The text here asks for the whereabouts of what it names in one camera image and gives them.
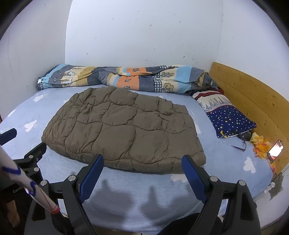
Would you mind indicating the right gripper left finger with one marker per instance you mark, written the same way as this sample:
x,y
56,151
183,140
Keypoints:
x,y
73,191

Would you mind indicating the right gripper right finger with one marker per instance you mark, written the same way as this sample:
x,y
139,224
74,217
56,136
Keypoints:
x,y
240,216

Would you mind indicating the olive quilted hooded coat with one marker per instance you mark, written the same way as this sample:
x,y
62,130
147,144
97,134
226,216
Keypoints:
x,y
131,131

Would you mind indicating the person's left hand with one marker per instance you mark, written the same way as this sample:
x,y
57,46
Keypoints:
x,y
12,214

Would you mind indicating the light blue cloud bedsheet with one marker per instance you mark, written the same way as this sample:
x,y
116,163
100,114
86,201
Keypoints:
x,y
139,202

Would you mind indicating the clear purple eyeglasses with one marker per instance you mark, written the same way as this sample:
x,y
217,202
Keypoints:
x,y
240,146

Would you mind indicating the smartphone with lit screen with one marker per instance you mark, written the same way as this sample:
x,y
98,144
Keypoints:
x,y
275,151

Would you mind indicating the yellow orange cloth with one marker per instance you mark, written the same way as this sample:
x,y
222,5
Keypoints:
x,y
261,148

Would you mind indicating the black object behind pillow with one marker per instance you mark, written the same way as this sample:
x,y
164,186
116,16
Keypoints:
x,y
246,136

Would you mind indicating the blue star moon pillow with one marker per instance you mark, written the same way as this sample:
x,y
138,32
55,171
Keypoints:
x,y
227,120

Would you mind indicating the wooden headboard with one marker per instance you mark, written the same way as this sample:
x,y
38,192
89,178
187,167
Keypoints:
x,y
258,102

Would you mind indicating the colourful patchwork cartoon quilt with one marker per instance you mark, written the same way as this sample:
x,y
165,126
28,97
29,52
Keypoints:
x,y
157,79

